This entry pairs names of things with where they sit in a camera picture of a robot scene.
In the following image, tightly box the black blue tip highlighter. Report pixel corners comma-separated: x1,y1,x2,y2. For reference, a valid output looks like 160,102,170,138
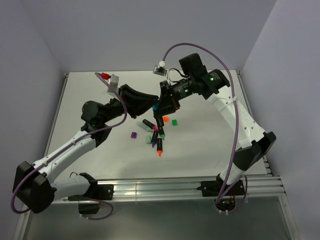
155,116,164,127

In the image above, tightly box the purple pen cap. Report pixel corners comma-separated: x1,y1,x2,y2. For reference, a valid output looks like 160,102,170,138
130,132,138,139

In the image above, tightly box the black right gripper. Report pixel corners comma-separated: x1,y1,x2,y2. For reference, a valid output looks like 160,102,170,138
152,75,195,117

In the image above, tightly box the blue pen cap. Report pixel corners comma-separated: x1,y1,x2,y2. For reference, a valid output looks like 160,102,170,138
152,103,159,111

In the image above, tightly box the pale green capped highlighter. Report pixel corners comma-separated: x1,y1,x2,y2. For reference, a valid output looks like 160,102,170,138
136,121,153,132

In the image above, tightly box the black pink tip highlighter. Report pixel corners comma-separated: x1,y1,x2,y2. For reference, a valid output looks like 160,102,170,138
142,119,158,130

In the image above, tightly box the black green tip highlighter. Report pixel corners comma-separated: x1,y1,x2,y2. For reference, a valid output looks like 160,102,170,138
157,126,166,140

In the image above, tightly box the aluminium front rail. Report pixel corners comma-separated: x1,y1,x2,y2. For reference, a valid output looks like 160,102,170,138
24,176,286,205

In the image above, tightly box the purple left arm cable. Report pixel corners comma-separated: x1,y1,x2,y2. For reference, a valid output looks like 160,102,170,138
11,71,129,221

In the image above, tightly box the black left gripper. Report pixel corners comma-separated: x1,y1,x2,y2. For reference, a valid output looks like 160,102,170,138
102,87,161,126

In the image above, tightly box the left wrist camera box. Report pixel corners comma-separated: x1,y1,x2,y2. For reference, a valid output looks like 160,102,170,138
101,72,119,97

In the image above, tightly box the black orange tip highlighter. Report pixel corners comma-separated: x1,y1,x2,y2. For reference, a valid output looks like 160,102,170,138
156,138,163,157

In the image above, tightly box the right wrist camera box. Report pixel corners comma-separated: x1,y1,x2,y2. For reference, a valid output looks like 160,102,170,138
153,60,168,77

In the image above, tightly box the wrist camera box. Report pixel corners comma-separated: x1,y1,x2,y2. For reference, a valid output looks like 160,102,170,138
101,72,119,97
153,60,168,77

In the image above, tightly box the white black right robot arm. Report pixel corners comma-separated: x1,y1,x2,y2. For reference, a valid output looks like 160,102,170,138
153,53,276,195

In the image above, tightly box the pale green pen cap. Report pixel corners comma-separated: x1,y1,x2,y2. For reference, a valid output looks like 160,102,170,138
146,135,152,144

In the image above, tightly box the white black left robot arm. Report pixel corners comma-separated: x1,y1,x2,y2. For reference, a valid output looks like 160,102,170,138
10,84,159,214

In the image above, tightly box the orange pen cap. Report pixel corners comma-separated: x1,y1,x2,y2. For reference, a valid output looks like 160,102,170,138
162,116,170,122

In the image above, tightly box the black purple tip highlighter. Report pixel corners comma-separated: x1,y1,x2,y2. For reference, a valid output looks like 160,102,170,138
151,130,159,147

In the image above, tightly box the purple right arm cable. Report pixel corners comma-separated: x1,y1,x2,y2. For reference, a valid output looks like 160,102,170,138
162,42,249,214

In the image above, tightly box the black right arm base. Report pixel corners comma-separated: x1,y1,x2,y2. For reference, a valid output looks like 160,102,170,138
196,177,248,212

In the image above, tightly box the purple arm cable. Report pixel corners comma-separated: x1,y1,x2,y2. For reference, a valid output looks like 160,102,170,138
162,42,249,214
11,71,129,221

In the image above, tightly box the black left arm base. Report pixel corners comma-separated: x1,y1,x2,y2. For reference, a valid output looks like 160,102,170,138
67,184,114,218

